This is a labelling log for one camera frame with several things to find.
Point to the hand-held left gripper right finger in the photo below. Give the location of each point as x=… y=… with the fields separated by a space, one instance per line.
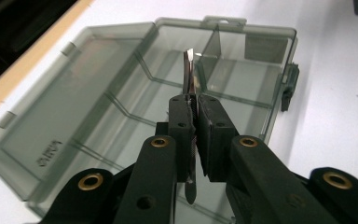
x=245 y=174

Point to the metal tweezers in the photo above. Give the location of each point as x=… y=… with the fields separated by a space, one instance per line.
x=189 y=71

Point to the grey translucent compartment box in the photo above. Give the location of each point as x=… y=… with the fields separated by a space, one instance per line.
x=74 y=93

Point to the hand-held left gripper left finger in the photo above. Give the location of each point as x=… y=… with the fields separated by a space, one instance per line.
x=155 y=174

